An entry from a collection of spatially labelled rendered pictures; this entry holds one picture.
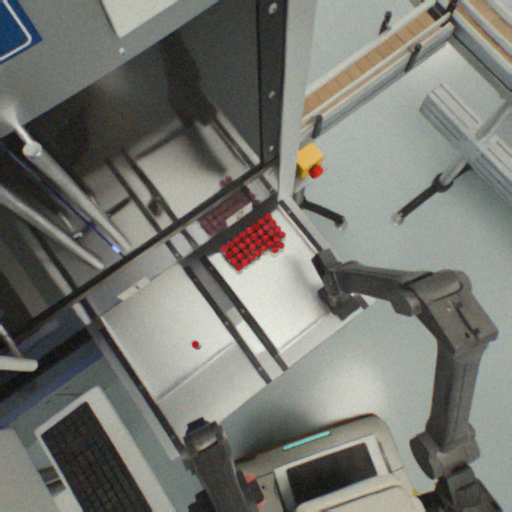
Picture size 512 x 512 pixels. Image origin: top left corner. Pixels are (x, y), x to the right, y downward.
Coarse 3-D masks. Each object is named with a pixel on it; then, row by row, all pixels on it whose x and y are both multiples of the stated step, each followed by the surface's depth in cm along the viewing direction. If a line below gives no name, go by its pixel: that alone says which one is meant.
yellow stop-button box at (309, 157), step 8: (304, 144) 148; (312, 144) 148; (304, 152) 147; (312, 152) 147; (320, 152) 147; (304, 160) 147; (312, 160) 147; (320, 160) 149; (296, 168) 150; (304, 168) 146; (312, 168) 148; (304, 176) 152
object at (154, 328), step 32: (160, 288) 154; (192, 288) 153; (128, 320) 151; (160, 320) 151; (192, 320) 151; (128, 352) 149; (160, 352) 149; (192, 352) 149; (224, 352) 148; (160, 384) 147
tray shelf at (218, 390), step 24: (264, 216) 159; (216, 240) 157; (192, 264) 155; (216, 288) 153; (360, 312) 152; (96, 336) 151; (312, 336) 149; (216, 360) 148; (240, 360) 148; (264, 360) 148; (288, 360) 148; (192, 384) 147; (216, 384) 147; (240, 384) 146; (264, 384) 146; (144, 408) 145; (168, 408) 145; (192, 408) 145; (216, 408) 145; (168, 456) 142
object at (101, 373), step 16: (96, 368) 184; (112, 368) 200; (64, 384) 175; (80, 384) 189; (96, 384) 205; (112, 384) 223; (48, 400) 179; (64, 400) 193; (32, 416) 183; (48, 416) 198; (16, 432) 187; (32, 432) 202
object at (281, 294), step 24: (288, 216) 155; (288, 240) 156; (216, 264) 155; (264, 264) 155; (288, 264) 155; (312, 264) 154; (240, 288) 153; (264, 288) 153; (288, 288) 153; (312, 288) 153; (264, 312) 151; (288, 312) 151; (312, 312) 151; (288, 336) 149
